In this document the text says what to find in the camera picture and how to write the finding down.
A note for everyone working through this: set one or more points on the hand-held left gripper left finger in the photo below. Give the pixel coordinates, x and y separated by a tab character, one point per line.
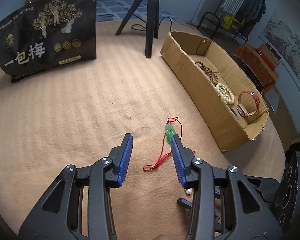
125	160

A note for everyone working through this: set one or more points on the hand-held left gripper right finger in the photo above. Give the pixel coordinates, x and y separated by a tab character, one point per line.
178	162

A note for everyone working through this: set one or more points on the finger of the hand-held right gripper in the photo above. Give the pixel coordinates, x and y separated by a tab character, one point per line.
184	202
217	195

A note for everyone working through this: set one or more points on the silver metal bangle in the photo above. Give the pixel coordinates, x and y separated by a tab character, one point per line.
236	115

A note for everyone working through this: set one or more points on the cardboard box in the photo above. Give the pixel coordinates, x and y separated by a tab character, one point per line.
190	67

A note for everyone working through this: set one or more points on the blurred beige object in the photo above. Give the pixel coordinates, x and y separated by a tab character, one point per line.
162	237

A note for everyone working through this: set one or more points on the tan blanket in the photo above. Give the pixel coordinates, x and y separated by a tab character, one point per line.
65	110

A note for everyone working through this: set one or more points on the small wooden box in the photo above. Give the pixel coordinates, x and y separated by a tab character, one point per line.
268	55

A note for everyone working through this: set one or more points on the black tripod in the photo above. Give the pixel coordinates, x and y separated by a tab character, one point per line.
150	25

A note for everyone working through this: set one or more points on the black snack bag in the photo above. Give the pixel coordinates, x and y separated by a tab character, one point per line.
40	42

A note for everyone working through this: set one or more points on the black clothes rack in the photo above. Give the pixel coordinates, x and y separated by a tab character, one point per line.
205	17

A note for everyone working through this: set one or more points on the yellow box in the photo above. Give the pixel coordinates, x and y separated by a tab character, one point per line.
231	21

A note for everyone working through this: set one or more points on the blue patterned bed sheet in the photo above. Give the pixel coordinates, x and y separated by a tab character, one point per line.
115	7

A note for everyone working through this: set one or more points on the dark hanging clothes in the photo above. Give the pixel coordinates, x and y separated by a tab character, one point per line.
253	5

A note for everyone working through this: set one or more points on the landscape wall painting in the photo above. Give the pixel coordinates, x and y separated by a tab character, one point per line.
287	37

